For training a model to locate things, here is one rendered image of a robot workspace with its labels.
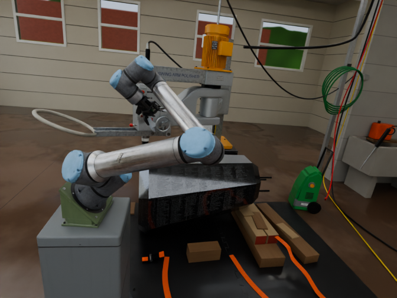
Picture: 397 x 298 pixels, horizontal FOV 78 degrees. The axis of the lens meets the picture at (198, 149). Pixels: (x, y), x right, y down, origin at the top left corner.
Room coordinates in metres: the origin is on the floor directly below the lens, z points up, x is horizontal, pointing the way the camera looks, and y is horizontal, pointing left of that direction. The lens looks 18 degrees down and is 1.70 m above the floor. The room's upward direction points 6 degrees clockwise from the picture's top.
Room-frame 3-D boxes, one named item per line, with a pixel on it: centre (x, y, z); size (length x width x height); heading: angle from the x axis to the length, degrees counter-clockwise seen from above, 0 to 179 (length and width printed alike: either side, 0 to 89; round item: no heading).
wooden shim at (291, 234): (2.28, -1.05, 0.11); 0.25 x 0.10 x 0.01; 26
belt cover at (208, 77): (2.41, 0.21, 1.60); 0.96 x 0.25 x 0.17; 118
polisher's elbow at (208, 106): (2.56, -0.06, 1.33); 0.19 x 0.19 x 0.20
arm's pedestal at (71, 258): (1.19, 0.58, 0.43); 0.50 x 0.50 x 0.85; 9
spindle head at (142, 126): (2.29, 0.45, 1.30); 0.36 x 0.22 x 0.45; 118
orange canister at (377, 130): (4.03, -3.02, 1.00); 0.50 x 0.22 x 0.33; 99
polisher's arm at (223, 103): (3.01, -0.13, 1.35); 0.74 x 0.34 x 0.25; 172
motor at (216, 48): (2.55, -0.07, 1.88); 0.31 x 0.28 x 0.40; 28
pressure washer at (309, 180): (3.04, -1.52, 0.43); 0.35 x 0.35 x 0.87; 87
